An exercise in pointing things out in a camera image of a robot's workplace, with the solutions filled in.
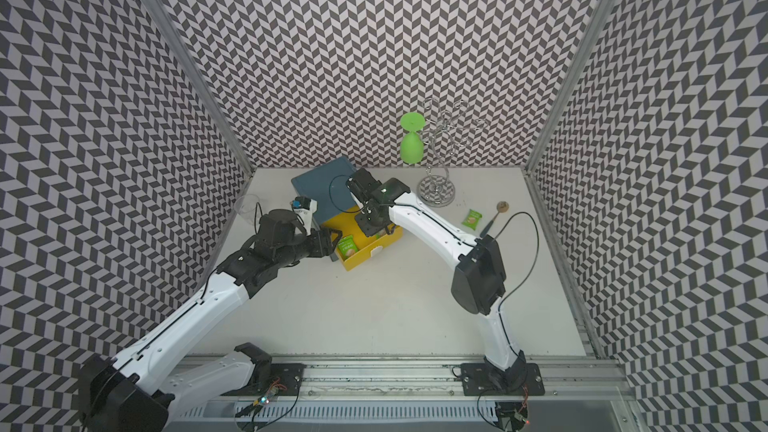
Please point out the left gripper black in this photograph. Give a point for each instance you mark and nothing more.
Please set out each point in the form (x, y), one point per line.
(323, 245)

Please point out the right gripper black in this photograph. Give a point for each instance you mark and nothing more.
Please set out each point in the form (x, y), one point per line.
(368, 228)

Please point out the green cookie packet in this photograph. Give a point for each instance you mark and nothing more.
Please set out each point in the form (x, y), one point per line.
(472, 219)
(347, 247)

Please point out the yellow top drawer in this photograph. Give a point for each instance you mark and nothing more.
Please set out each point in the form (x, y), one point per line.
(368, 246)

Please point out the teal drawer cabinet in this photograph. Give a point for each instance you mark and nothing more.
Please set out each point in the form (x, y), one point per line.
(327, 185)

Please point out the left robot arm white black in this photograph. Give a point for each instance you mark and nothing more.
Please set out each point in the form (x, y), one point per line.
(137, 390)

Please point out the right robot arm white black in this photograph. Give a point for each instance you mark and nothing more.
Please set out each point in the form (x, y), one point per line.
(478, 283)

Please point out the clear plastic cup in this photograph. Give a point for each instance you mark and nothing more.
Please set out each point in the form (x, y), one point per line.
(247, 206)

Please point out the green plastic wine glass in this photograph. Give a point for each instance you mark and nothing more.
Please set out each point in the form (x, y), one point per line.
(412, 145)

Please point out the left base wiring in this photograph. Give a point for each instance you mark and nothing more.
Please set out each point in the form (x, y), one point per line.
(264, 405)

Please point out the base wiring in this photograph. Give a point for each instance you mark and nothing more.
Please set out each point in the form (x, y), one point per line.
(510, 411)
(264, 405)

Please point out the right base wiring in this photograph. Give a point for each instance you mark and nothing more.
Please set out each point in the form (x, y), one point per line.
(510, 411)

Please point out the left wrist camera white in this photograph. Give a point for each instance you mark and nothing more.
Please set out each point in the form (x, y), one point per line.
(304, 208)

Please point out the chrome wire glass rack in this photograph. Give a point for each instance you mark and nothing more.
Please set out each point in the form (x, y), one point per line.
(448, 130)

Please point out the wooden spoon teal handle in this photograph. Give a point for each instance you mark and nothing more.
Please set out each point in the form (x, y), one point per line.
(501, 207)

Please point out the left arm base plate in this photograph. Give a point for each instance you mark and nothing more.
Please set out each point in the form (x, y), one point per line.
(287, 377)

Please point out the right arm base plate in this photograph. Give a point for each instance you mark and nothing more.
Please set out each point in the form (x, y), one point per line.
(484, 379)

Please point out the aluminium front rail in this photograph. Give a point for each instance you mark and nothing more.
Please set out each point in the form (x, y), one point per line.
(336, 377)

